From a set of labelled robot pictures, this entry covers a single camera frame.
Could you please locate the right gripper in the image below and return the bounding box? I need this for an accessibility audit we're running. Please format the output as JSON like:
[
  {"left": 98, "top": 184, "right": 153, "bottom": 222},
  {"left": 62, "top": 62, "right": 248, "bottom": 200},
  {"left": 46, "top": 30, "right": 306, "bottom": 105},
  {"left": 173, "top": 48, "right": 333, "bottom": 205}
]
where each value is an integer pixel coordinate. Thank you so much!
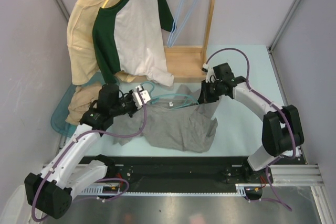
[{"left": 198, "top": 79, "right": 223, "bottom": 105}]

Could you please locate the teal hanger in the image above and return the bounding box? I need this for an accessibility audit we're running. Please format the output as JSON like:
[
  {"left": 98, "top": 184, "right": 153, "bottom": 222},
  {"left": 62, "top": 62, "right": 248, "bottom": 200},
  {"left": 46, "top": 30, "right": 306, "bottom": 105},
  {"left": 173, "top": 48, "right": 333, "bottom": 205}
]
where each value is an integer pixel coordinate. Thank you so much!
[{"left": 140, "top": 81, "right": 199, "bottom": 109}]

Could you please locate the grey t-shirt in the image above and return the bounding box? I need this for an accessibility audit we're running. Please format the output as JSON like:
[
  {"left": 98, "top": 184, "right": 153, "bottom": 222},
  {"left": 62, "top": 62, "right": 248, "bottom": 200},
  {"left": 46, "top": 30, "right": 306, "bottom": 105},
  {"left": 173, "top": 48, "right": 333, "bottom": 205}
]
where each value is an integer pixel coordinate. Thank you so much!
[{"left": 109, "top": 84, "right": 219, "bottom": 153}]

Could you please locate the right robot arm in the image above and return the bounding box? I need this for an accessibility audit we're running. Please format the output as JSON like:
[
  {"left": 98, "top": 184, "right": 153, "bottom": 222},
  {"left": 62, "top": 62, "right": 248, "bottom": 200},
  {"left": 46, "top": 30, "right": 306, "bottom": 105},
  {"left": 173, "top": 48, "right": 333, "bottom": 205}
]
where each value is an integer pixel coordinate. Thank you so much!
[{"left": 197, "top": 63, "right": 304, "bottom": 183}]

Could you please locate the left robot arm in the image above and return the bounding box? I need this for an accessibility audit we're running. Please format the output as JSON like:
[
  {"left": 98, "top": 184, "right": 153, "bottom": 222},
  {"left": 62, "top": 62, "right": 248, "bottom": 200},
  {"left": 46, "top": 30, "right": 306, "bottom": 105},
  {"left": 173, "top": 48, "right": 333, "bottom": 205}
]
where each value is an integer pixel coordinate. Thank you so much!
[{"left": 24, "top": 84, "right": 150, "bottom": 222}]

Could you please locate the beige t-shirt in basket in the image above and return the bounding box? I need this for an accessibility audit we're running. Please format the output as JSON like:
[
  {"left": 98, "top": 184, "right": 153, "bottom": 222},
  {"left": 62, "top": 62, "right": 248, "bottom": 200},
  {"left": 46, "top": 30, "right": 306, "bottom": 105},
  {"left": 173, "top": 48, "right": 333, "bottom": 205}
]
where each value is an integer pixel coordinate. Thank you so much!
[{"left": 66, "top": 82, "right": 102, "bottom": 126}]

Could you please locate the green and white raglan shirt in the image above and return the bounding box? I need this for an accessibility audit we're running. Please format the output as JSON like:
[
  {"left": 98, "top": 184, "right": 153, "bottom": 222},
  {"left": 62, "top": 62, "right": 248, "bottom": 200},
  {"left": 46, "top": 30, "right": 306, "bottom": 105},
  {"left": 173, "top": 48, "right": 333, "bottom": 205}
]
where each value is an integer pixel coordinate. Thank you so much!
[{"left": 92, "top": 0, "right": 174, "bottom": 87}]

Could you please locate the cream yellow t-shirt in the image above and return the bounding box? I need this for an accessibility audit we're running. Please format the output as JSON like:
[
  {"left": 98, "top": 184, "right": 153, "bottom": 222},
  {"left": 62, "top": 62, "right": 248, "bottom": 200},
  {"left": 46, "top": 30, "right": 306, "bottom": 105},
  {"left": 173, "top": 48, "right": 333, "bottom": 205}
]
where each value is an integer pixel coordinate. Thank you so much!
[{"left": 67, "top": 0, "right": 137, "bottom": 86}]

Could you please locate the wooden clothes rack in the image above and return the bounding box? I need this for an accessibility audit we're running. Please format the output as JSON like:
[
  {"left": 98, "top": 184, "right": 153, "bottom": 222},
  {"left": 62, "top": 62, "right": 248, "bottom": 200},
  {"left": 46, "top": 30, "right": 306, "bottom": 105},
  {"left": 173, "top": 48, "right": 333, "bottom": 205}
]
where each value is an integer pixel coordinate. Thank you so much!
[{"left": 165, "top": 0, "right": 216, "bottom": 83}]

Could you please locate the teal plastic basket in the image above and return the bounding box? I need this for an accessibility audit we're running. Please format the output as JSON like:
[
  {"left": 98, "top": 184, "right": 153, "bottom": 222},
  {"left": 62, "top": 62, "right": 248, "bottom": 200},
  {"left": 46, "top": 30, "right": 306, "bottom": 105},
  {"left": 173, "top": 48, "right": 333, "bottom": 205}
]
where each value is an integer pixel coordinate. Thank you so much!
[{"left": 50, "top": 71, "right": 105, "bottom": 137}]

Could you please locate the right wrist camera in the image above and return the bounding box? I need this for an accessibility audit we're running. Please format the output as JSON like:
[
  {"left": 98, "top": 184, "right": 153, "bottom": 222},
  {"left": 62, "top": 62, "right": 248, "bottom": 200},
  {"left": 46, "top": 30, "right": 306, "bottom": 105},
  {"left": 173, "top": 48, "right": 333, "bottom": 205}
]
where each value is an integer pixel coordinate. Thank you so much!
[{"left": 202, "top": 63, "right": 217, "bottom": 83}]

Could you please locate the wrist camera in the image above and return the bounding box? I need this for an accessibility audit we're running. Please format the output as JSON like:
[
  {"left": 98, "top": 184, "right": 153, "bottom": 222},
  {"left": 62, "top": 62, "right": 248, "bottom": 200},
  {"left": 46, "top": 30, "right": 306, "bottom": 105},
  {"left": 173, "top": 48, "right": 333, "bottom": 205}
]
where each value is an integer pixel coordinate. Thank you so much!
[
  {"left": 202, "top": 63, "right": 217, "bottom": 83},
  {"left": 132, "top": 85, "right": 151, "bottom": 110}
]

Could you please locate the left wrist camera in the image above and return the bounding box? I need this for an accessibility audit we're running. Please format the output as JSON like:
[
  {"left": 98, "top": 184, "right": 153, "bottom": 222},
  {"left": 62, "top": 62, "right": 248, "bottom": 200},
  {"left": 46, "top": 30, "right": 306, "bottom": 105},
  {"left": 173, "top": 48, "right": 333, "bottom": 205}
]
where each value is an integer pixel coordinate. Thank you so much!
[{"left": 132, "top": 85, "right": 151, "bottom": 110}]

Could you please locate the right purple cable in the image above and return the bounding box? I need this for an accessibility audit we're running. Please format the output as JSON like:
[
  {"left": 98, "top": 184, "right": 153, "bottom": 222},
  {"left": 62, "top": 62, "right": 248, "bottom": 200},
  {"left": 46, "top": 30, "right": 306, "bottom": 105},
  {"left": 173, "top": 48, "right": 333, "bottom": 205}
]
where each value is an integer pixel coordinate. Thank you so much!
[{"left": 203, "top": 47, "right": 300, "bottom": 159}]

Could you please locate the purple cable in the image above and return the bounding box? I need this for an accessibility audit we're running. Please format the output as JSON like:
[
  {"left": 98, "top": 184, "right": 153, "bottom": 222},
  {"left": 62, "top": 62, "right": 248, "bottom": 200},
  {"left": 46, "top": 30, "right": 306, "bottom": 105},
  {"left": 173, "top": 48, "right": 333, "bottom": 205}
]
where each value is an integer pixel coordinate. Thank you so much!
[
  {"left": 31, "top": 95, "right": 148, "bottom": 222},
  {"left": 203, "top": 47, "right": 300, "bottom": 159}
]

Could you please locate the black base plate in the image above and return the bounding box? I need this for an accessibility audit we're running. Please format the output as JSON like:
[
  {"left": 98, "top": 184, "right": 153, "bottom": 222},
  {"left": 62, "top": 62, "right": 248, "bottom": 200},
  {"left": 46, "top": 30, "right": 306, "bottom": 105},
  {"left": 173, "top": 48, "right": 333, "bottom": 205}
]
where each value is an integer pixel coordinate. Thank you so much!
[{"left": 78, "top": 155, "right": 308, "bottom": 200}]

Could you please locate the blue wire hanger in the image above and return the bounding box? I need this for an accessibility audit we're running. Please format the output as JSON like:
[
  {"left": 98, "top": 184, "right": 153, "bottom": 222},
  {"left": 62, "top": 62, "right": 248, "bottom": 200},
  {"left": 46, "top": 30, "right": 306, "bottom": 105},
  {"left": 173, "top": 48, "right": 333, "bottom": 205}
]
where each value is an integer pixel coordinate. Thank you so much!
[{"left": 171, "top": 0, "right": 188, "bottom": 38}]

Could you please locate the left white cable duct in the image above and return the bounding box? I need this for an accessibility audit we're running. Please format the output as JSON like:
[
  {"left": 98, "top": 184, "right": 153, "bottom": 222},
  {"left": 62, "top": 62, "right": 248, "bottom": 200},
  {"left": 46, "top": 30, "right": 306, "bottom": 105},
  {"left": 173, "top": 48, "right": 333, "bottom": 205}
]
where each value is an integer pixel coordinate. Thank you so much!
[{"left": 80, "top": 185, "right": 121, "bottom": 196}]

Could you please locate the white cable duct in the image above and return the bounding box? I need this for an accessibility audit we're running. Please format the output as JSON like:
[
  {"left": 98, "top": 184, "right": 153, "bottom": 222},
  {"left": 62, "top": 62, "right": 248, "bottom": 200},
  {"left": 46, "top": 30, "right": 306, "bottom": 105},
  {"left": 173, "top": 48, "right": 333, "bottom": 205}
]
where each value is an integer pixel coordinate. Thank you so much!
[
  {"left": 235, "top": 184, "right": 246, "bottom": 197},
  {"left": 80, "top": 185, "right": 121, "bottom": 196}
]

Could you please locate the lavender wire hanger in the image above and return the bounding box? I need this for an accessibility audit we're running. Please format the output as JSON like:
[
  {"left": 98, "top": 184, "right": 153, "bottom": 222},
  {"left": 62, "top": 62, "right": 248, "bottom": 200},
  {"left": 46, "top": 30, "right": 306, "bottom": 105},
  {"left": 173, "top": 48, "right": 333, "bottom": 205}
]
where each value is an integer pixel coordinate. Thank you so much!
[{"left": 166, "top": 0, "right": 199, "bottom": 48}]

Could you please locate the right white cable duct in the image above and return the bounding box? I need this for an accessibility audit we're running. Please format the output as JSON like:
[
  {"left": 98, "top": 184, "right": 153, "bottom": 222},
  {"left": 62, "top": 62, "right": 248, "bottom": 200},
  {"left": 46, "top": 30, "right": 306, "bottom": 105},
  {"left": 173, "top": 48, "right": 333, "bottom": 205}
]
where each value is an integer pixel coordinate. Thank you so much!
[{"left": 235, "top": 184, "right": 246, "bottom": 197}]

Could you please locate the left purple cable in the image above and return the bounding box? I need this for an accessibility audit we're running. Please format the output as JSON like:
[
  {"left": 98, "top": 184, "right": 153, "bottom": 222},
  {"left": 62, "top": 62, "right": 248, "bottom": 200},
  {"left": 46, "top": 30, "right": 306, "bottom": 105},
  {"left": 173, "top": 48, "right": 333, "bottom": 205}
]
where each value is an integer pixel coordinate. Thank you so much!
[{"left": 31, "top": 95, "right": 148, "bottom": 222}]

